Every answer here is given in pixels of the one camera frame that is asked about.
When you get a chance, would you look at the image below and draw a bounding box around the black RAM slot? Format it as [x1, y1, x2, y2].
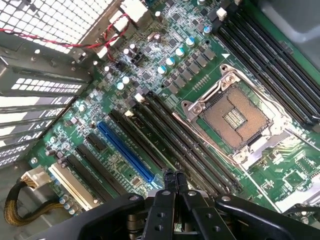
[212, 23, 313, 126]
[131, 104, 227, 199]
[229, 9, 320, 103]
[123, 109, 192, 192]
[146, 90, 243, 192]
[221, 17, 320, 121]
[237, 2, 320, 86]
[138, 96, 235, 196]

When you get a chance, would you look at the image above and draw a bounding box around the blue expansion slot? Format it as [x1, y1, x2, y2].
[96, 121, 156, 184]

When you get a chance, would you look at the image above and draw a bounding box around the long metal locking lever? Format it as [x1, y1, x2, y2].
[171, 111, 242, 166]

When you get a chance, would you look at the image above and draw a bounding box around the white expansion slot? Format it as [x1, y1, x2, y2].
[47, 163, 99, 211]

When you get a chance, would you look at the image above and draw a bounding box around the short black expansion slot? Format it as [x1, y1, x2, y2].
[85, 132, 108, 151]

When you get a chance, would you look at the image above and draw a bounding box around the open CPU socket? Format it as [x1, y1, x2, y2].
[180, 63, 294, 171]

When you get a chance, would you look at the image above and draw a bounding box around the bent metal locking lever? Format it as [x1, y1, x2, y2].
[221, 63, 288, 118]

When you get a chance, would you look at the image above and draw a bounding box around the green PC motherboard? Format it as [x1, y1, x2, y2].
[27, 0, 320, 219]

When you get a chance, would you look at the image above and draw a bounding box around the plain metal slot cover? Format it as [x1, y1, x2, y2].
[0, 95, 76, 109]
[0, 109, 64, 125]

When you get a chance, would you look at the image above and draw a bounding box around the perforated metal slot cover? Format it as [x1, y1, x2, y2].
[10, 77, 84, 95]

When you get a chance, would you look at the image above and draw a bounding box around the small white board connector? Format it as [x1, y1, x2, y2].
[108, 10, 131, 33]

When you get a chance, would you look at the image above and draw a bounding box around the large white board connector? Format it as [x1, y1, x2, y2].
[119, 0, 149, 23]

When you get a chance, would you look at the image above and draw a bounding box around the grey metal PC case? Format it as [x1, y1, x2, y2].
[0, 0, 320, 240]

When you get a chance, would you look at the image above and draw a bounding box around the white cable plug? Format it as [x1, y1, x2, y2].
[20, 166, 53, 193]

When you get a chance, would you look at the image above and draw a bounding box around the yellow black braided cable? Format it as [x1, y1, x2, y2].
[3, 180, 65, 227]

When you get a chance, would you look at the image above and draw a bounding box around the red and black twisted wire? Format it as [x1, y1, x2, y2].
[0, 12, 132, 61]

